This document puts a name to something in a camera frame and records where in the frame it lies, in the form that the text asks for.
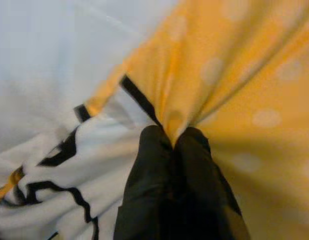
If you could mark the white bed mattress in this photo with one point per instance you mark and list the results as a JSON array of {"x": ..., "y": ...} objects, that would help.
[{"x": 44, "y": 50}]

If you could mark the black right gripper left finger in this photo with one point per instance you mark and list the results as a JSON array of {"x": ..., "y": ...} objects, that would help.
[{"x": 149, "y": 187}]

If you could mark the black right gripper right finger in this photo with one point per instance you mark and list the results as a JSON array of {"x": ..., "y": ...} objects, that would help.
[{"x": 197, "y": 190}]

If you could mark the yellow cartoon print blanket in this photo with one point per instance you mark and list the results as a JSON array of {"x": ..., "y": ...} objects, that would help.
[{"x": 244, "y": 75}]

